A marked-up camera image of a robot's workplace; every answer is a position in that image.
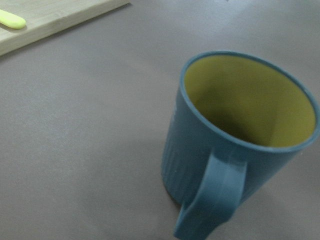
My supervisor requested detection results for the blue mug yellow inside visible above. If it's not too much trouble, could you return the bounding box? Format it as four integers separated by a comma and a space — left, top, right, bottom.
161, 50, 320, 240

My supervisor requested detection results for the bamboo cutting board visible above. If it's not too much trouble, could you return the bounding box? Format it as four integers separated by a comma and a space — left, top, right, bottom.
0, 0, 130, 56

